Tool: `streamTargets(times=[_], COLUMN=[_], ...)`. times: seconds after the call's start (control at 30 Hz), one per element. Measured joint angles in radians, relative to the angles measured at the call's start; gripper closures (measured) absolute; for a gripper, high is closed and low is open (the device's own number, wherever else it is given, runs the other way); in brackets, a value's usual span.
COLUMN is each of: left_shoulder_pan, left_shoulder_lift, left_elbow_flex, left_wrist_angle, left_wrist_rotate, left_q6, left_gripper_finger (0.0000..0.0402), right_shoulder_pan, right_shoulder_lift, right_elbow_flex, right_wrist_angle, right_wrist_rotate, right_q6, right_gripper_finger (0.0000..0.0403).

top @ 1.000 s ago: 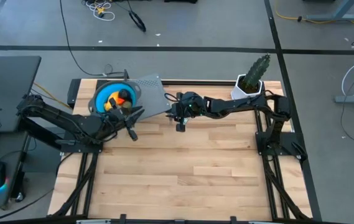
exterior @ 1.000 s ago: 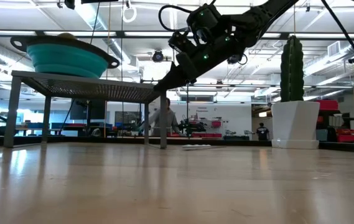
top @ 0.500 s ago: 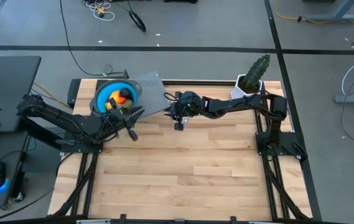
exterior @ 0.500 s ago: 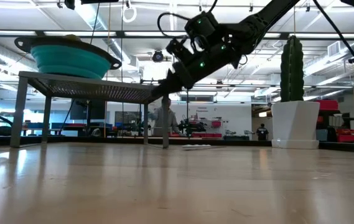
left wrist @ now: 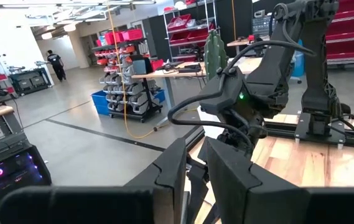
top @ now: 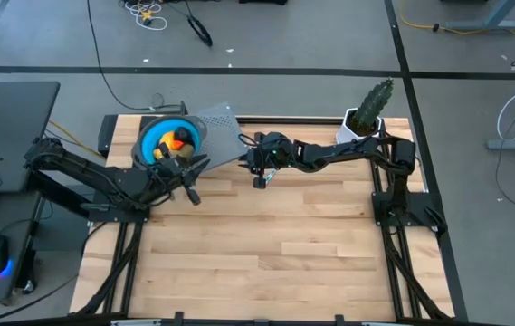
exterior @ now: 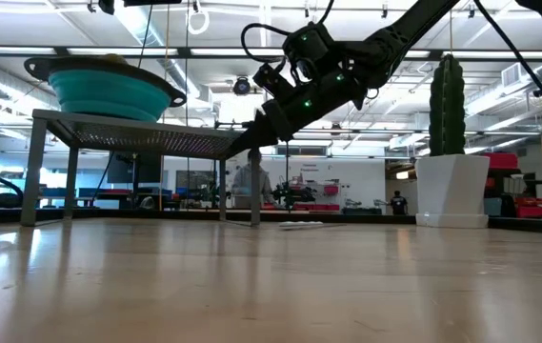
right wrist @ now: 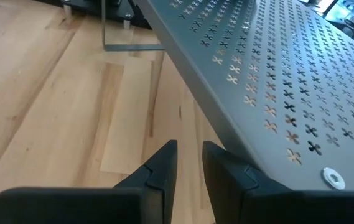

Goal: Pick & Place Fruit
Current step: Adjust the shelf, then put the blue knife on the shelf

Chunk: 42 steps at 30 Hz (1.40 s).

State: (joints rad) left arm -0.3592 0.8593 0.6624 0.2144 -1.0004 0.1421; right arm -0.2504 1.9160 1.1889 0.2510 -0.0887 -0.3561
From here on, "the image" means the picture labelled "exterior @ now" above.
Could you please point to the yellow toy fruit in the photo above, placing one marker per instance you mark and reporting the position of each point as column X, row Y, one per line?
column 115, row 58

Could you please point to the black background robot arm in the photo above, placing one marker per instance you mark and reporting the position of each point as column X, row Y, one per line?
column 294, row 193

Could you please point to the blue white striped stick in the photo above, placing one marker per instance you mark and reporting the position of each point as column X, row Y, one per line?
column 299, row 224

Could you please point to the blue collapsible bowl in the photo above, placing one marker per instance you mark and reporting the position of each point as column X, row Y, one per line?
column 108, row 93

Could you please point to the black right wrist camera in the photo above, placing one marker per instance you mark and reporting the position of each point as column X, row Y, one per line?
column 273, row 80

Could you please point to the white plant pot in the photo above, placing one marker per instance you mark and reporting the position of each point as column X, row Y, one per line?
column 451, row 190

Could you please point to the red storage box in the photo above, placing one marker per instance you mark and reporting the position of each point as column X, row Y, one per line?
column 501, row 161

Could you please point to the black background monitor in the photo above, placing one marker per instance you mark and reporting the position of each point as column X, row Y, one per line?
column 123, row 169

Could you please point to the overhead frame beam with lights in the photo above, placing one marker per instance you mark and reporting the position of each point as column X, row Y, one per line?
column 180, row 52

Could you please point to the person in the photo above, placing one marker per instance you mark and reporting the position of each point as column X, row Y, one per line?
column 398, row 205
column 242, row 183

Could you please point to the blue storage bins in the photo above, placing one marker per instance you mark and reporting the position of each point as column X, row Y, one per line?
column 58, row 192

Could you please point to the grey perforated metal stand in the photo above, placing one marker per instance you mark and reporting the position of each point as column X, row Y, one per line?
column 146, row 138

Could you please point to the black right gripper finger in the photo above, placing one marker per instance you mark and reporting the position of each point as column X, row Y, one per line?
column 256, row 135

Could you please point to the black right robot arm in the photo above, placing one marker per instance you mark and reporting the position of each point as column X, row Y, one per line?
column 394, row 33

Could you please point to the black aluminium table frame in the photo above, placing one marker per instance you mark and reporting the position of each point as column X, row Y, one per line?
column 370, row 218

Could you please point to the row of red bins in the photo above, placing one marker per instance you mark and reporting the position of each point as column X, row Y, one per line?
column 318, row 207

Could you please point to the red low container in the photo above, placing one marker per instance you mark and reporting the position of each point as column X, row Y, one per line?
column 532, row 209

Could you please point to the green cactus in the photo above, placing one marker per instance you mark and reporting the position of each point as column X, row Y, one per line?
column 447, row 119

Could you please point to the red wall bin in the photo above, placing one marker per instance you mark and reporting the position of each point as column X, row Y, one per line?
column 330, row 189

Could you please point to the round black ceiling device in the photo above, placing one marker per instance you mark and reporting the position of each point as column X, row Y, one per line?
column 241, row 86

